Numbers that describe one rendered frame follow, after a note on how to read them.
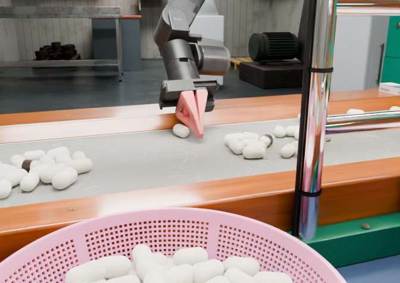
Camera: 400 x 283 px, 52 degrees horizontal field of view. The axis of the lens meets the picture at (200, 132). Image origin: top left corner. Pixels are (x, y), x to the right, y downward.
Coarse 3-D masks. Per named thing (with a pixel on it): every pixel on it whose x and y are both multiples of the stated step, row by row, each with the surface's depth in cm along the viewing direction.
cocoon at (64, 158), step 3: (63, 153) 58; (57, 156) 57; (60, 156) 57; (63, 156) 57; (66, 156) 57; (69, 156) 58; (57, 159) 57; (60, 159) 56; (63, 159) 56; (66, 159) 56; (69, 159) 56; (57, 162) 57; (60, 162) 56; (63, 162) 56; (66, 162) 56; (69, 162) 56; (66, 165) 56
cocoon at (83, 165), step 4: (76, 160) 55; (80, 160) 56; (84, 160) 56; (88, 160) 56; (68, 164) 55; (72, 164) 55; (76, 164) 55; (80, 164) 55; (84, 164) 55; (88, 164) 56; (76, 168) 55; (80, 168) 55; (84, 168) 56; (88, 168) 56; (80, 172) 56
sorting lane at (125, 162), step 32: (224, 128) 78; (256, 128) 78; (0, 160) 61; (96, 160) 61; (128, 160) 61; (160, 160) 61; (192, 160) 61; (224, 160) 61; (256, 160) 61; (288, 160) 61; (352, 160) 61; (32, 192) 50; (64, 192) 50; (96, 192) 50
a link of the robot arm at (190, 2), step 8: (176, 0) 80; (184, 0) 81; (192, 0) 82; (200, 0) 84; (168, 8) 78; (184, 8) 80; (192, 8) 81; (200, 8) 86; (192, 16) 80; (160, 24) 78; (168, 24) 76; (160, 32) 79; (168, 32) 78; (160, 40) 80
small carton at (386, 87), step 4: (380, 84) 99; (384, 84) 98; (388, 84) 98; (392, 84) 98; (396, 84) 98; (380, 88) 99; (384, 88) 98; (388, 88) 97; (392, 88) 96; (396, 88) 94; (388, 92) 97; (392, 92) 96; (396, 92) 95
